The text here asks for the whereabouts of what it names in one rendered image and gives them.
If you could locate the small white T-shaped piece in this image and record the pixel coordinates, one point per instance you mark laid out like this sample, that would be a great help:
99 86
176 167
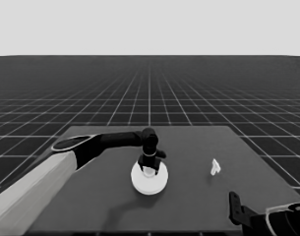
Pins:
215 167

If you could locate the large thick white disc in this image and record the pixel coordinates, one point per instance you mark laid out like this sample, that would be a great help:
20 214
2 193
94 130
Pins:
149 185

